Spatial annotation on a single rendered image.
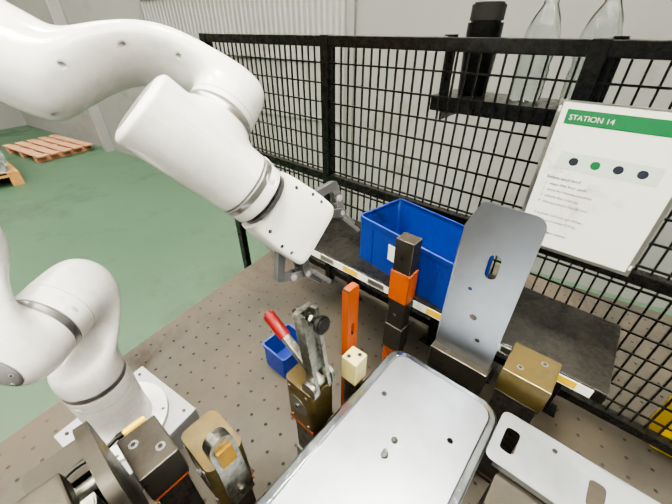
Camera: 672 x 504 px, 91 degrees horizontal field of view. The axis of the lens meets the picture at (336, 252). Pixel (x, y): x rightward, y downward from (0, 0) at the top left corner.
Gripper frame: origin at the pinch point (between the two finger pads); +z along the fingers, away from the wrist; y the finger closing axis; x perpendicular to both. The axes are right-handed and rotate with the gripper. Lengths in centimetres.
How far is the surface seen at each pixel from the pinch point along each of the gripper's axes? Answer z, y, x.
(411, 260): 21.3, -8.6, -2.7
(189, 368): 19, 45, -57
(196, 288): 67, 44, -199
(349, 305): 8.5, 6.2, 0.0
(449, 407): 29.9, 13.2, 13.1
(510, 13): 87, -189, -72
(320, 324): -0.1, 10.8, 5.0
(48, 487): -19.5, 36.7, 2.5
